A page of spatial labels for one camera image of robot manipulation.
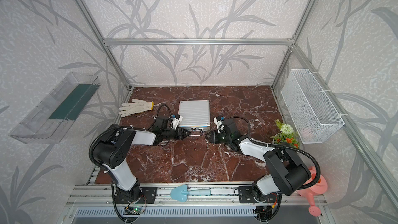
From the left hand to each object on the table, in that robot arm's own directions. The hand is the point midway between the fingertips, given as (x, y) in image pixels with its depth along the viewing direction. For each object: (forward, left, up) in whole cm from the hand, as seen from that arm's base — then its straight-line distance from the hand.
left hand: (188, 133), depth 93 cm
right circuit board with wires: (-39, -38, -5) cm, 55 cm away
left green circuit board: (-37, +22, -3) cm, 44 cm away
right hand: (-3, -11, +5) cm, 13 cm away
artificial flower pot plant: (-9, -51, +15) cm, 54 cm away
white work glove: (+22, +38, -3) cm, 44 cm away
